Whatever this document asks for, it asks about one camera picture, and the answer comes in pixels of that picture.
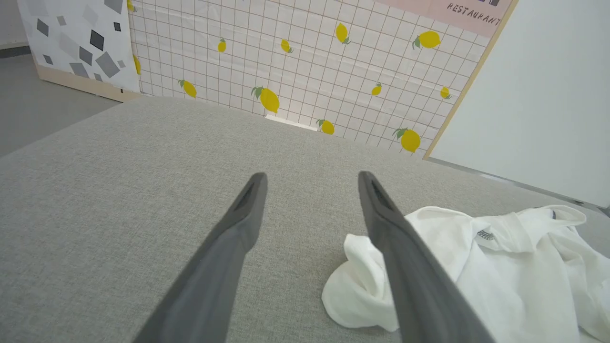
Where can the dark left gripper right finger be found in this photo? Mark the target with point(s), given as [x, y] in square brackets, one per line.
[419, 286]

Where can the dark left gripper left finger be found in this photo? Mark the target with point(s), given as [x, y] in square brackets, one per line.
[214, 276]

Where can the white long-sleeve shirt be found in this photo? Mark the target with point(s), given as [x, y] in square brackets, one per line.
[514, 276]

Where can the white rectangular box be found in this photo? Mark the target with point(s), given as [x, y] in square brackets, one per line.
[290, 122]

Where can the lemon print grid partition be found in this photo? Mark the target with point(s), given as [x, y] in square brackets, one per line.
[310, 66]

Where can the grey terrazzo print partition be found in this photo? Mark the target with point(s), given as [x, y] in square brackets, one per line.
[76, 43]

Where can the pink restaurant poster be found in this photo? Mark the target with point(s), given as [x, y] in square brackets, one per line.
[457, 14]

